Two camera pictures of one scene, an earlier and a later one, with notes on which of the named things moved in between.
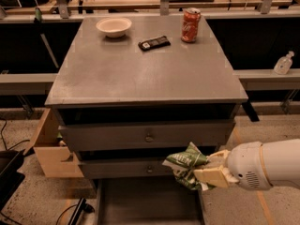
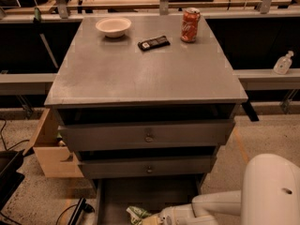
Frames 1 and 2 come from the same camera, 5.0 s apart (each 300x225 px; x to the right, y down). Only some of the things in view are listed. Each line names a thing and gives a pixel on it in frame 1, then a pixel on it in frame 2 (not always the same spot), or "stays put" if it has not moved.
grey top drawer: x=147 y=136 stays put
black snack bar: x=153 y=43 stays put
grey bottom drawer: x=147 y=202 stays put
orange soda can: x=190 y=24 stays put
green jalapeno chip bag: x=183 y=164 → x=137 y=214
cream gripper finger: x=219 y=176 → x=152 y=220
